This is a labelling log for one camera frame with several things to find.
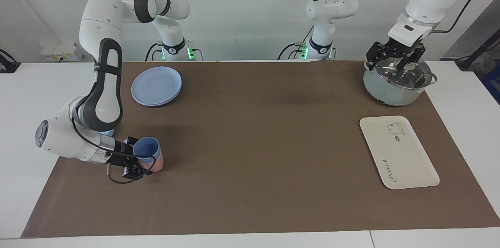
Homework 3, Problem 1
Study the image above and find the right gripper cable-side black finger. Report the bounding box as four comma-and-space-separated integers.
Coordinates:
122, 161, 154, 180

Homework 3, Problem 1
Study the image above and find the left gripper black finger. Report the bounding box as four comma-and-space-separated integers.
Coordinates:
365, 41, 388, 71
397, 42, 426, 71

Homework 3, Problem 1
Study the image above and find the blue ribbed cup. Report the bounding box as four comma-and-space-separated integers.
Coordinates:
133, 137, 161, 164

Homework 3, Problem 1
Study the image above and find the pink cup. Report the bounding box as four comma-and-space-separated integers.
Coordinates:
139, 150, 164, 172

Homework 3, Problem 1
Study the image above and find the cream tray with bear print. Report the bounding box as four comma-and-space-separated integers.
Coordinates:
359, 115, 440, 190

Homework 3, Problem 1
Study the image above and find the glass pot lid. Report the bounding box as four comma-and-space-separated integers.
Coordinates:
365, 57, 433, 93

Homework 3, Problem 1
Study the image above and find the pale green cooking pot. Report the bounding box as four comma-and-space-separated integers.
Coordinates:
363, 61, 438, 107

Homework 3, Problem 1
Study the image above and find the light blue plate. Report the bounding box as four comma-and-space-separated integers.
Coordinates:
131, 66, 182, 107

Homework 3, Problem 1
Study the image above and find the blue crate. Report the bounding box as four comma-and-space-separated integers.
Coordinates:
480, 64, 500, 104

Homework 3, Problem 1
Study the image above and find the brown table mat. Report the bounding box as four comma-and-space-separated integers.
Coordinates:
21, 61, 500, 239

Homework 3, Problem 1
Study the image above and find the black stand with cable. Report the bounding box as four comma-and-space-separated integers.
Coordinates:
455, 31, 500, 71

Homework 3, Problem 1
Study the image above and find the black arm base cable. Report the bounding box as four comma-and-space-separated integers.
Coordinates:
145, 41, 204, 62
277, 25, 336, 60

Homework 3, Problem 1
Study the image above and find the white wall socket strip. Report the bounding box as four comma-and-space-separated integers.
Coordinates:
40, 42, 83, 62

